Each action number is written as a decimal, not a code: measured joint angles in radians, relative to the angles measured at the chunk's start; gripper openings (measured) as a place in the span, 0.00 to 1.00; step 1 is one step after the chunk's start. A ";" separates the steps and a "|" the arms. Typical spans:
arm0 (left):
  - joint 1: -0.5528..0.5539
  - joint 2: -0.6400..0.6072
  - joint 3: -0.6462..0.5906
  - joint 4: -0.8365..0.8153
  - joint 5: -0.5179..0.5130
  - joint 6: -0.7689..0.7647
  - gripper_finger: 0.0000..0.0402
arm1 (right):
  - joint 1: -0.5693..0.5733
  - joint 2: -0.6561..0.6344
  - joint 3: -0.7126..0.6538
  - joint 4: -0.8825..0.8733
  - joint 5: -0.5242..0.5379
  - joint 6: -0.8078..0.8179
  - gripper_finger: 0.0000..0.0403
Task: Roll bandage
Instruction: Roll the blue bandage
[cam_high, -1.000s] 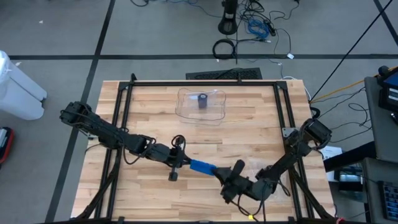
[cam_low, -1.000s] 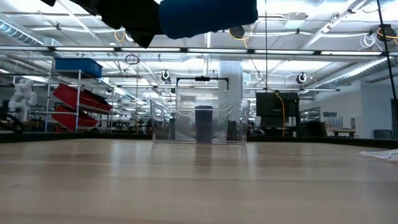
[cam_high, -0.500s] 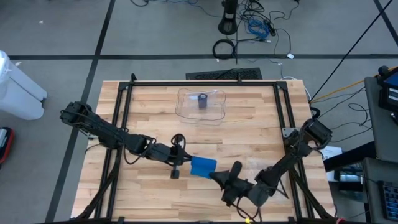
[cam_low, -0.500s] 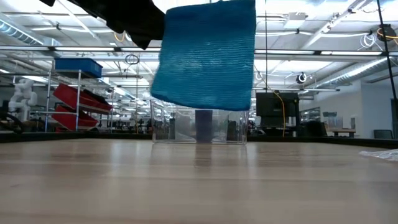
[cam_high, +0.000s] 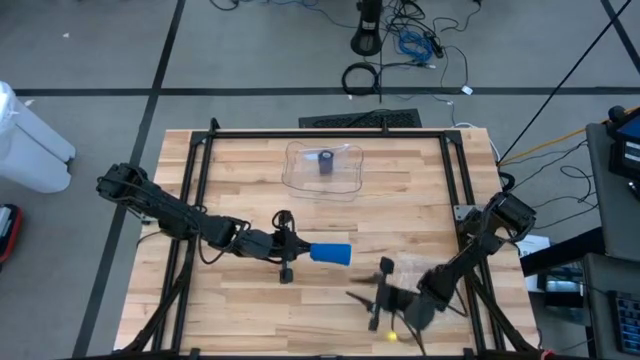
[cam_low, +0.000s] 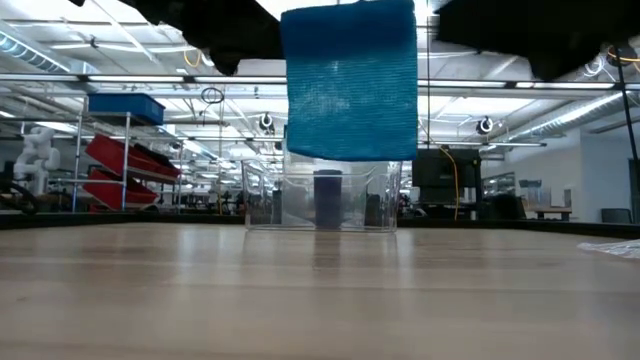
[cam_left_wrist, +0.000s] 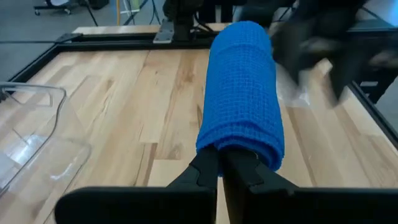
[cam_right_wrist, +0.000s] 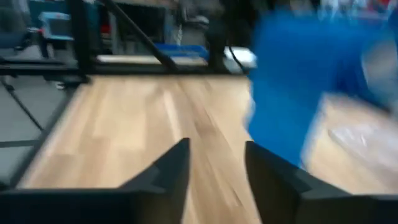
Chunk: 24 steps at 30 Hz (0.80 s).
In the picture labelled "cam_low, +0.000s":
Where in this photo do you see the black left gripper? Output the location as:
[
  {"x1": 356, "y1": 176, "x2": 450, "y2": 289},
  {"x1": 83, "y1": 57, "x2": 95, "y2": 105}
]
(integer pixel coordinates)
[{"x1": 117, "y1": 0, "x2": 286, "y2": 77}]

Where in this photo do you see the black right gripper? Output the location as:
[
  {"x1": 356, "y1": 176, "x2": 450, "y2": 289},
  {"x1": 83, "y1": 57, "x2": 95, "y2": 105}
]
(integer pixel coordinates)
[{"x1": 433, "y1": 0, "x2": 640, "y2": 82}]

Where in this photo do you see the bright blue elastic bandage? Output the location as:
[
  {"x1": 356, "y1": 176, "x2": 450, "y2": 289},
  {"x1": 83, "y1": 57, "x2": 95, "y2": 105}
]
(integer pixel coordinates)
[{"x1": 279, "y1": 0, "x2": 420, "y2": 163}]

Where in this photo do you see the large clear plastic bag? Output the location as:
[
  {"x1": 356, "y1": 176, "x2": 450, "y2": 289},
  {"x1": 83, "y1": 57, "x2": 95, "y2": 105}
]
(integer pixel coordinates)
[{"x1": 576, "y1": 238, "x2": 640, "y2": 260}]

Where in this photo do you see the thin black vertical pole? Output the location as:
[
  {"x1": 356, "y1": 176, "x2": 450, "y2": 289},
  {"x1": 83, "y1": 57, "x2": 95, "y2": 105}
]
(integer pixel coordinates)
[{"x1": 425, "y1": 14, "x2": 431, "y2": 147}]

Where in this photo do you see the black screen on stand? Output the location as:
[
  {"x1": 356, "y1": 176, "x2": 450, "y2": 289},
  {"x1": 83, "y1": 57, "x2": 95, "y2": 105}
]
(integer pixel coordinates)
[{"x1": 411, "y1": 147, "x2": 483, "y2": 205}]

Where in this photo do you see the large blue plastic bin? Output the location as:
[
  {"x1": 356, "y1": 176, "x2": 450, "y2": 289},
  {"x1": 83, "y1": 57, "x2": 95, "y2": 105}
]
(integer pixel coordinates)
[{"x1": 88, "y1": 92, "x2": 167, "y2": 127}]

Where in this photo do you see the clear plastic container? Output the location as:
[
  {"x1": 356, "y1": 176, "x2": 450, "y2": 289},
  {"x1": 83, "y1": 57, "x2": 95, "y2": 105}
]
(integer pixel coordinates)
[{"x1": 241, "y1": 158, "x2": 404, "y2": 235}]

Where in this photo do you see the red plastic bin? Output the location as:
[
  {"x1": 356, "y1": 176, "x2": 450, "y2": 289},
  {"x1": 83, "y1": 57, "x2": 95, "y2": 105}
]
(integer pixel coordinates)
[
  {"x1": 83, "y1": 133, "x2": 182, "y2": 185},
  {"x1": 82, "y1": 167, "x2": 159, "y2": 212}
]

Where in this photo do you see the white robot figure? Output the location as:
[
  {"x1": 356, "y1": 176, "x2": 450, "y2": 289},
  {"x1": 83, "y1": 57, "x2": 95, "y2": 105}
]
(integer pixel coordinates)
[{"x1": 13, "y1": 126, "x2": 62, "y2": 197}]

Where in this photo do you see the yellow hanging cord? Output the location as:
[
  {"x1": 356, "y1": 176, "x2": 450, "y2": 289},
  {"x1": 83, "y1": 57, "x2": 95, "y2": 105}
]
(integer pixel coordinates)
[{"x1": 438, "y1": 146, "x2": 460, "y2": 222}]

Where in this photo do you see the black slanted cable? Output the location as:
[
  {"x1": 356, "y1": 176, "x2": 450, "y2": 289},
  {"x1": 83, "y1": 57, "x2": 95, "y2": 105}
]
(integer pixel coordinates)
[{"x1": 613, "y1": 47, "x2": 640, "y2": 166}]

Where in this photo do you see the wire shelf rack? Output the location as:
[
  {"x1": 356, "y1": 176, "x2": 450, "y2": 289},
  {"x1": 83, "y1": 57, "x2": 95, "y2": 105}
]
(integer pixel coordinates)
[{"x1": 71, "y1": 92, "x2": 184, "y2": 214}]

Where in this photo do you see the black aluminium table frame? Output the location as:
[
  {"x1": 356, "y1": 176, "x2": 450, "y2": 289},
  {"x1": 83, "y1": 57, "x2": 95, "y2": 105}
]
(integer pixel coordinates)
[{"x1": 0, "y1": 210, "x2": 640, "y2": 240}]

